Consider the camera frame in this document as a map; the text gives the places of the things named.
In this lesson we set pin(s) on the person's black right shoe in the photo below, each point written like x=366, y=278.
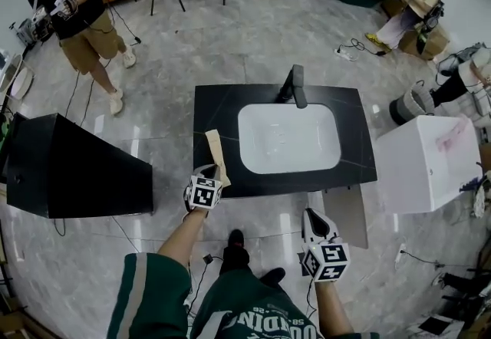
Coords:
x=273, y=277

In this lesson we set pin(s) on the person's black left shoe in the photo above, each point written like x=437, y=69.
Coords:
x=236, y=239

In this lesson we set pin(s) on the person's left forearm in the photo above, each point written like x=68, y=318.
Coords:
x=184, y=237

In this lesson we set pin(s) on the person's black trousers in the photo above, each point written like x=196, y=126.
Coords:
x=234, y=264

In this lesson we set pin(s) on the person's green printed shirt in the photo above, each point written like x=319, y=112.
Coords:
x=153, y=299

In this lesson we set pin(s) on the beige toothpaste tube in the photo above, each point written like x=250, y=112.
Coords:
x=216, y=149

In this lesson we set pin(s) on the white sink basin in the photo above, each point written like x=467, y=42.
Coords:
x=287, y=138

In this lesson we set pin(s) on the pink cloth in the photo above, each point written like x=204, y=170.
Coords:
x=452, y=136

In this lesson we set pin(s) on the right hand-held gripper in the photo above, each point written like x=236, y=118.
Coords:
x=326, y=262

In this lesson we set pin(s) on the person's black shoe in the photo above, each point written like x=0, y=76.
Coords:
x=236, y=239
x=273, y=277

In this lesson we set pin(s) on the woven basket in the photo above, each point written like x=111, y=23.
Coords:
x=410, y=107

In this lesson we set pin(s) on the white bathtub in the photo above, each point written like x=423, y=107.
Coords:
x=410, y=168

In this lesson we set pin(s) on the white power strip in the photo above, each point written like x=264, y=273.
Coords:
x=345, y=53
x=401, y=253

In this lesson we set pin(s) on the wooden cabinet door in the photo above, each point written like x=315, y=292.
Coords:
x=345, y=214

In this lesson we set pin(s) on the person's right forearm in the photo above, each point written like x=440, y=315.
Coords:
x=333, y=307

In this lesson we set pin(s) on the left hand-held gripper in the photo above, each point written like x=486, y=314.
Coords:
x=203, y=193

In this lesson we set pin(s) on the black cabinet unit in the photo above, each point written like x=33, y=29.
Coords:
x=76, y=168

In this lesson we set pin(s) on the black-top vanity cabinet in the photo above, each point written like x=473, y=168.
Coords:
x=218, y=107

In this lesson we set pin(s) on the cardboard box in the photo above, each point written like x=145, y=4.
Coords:
x=433, y=44

